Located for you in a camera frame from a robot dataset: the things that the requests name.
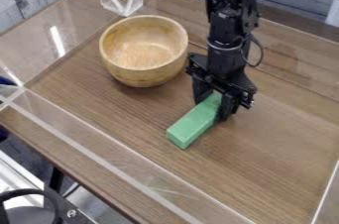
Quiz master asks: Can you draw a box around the clear acrylic table barrier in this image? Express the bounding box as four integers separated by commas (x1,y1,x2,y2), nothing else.
0,0,339,224

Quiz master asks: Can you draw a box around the brown wooden bowl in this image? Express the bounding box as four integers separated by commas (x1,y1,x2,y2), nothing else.
99,15,188,88

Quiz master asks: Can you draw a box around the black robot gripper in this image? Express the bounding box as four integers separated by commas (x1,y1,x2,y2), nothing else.
186,41,256,121

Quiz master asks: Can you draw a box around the black cable loop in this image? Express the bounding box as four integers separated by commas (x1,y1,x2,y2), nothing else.
0,187,64,224

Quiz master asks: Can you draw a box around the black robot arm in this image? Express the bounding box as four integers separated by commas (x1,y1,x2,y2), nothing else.
187,0,260,121

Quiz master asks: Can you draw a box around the green rectangular block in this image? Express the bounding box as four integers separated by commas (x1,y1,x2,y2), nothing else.
166,93,222,150

